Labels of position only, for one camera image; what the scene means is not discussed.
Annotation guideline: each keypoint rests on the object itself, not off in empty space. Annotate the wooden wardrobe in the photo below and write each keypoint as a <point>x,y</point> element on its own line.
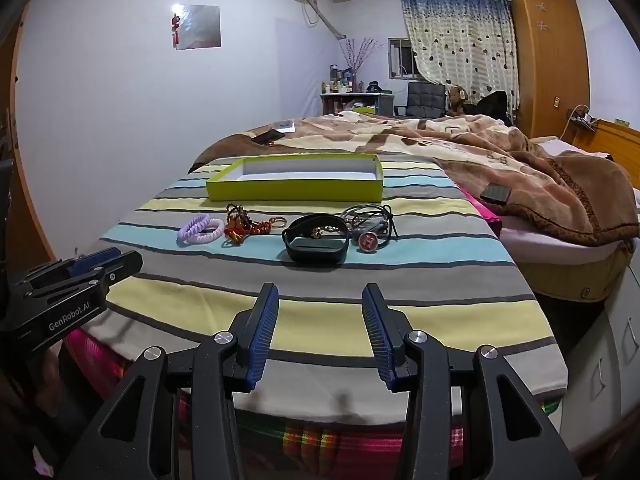
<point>550,60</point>

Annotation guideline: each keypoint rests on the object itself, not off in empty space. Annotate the black desk telephone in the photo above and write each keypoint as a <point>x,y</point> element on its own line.
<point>374,87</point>

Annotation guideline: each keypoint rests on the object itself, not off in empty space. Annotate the black smartphone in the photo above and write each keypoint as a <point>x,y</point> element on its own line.
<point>266,136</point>

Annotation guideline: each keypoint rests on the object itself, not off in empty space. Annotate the red hanging ornament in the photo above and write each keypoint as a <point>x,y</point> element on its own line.
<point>175,25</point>

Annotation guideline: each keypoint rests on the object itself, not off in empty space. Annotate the black clothing pile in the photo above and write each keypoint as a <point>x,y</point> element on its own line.
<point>492,105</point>

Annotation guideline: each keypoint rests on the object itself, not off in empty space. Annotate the heart print curtain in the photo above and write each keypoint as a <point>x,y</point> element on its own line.
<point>460,40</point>

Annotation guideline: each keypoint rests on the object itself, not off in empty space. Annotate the brown teddy bear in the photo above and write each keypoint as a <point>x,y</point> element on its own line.
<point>456,99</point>

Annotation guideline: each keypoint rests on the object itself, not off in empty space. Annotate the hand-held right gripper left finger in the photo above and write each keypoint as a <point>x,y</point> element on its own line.
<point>262,330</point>

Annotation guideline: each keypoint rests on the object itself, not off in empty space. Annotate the black office chair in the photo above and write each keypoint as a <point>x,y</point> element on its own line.
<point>425,97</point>

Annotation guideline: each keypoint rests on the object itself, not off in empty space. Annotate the purple flower branches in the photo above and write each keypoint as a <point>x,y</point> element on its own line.
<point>360,55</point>

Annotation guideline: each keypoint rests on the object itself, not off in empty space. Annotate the pink plaid blanket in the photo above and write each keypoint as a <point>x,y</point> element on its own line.
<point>320,445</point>

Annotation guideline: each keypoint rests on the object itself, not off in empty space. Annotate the lime green shallow box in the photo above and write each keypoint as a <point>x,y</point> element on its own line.
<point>295,188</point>

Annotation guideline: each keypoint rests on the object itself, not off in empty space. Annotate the air conditioner pipe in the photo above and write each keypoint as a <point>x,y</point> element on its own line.
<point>325,20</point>

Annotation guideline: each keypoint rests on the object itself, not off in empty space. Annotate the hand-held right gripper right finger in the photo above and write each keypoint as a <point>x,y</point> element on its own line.
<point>375,330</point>

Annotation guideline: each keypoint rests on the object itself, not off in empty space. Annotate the window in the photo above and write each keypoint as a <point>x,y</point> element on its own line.
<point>400,57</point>

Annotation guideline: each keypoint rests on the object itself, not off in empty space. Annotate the green box on desk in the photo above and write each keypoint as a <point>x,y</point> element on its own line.
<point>365,108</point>

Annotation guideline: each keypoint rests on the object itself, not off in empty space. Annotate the power strip with charger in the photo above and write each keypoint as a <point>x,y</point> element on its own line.
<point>582,119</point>

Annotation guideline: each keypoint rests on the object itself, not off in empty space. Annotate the brown patterned fleece blanket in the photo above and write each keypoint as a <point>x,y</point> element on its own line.
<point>425,140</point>

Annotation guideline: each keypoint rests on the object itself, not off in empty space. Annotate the white booklet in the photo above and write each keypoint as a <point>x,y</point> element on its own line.
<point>285,126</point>

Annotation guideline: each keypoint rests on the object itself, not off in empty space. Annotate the wooden door frame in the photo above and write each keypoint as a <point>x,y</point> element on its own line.
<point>25,160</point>

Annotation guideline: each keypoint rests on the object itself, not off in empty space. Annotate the cluster of toiletry bottles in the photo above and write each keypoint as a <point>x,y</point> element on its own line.
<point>342,82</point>

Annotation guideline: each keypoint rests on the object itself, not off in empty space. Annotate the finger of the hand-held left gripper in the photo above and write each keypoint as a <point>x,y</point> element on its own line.
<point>122,265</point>
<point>92,260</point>

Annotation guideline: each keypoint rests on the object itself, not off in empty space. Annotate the black smart band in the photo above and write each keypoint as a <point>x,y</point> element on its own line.
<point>312,250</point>

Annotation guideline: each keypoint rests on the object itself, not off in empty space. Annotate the yellow bed base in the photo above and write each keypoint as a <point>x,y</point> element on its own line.
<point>575,275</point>

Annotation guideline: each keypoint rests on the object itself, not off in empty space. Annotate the white desk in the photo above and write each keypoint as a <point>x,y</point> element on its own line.
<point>332,102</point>

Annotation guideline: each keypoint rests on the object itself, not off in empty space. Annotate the white cabinet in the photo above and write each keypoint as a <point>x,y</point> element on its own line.
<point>610,360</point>

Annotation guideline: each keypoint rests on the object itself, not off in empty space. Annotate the wooden headboard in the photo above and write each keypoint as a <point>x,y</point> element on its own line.
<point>620,137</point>

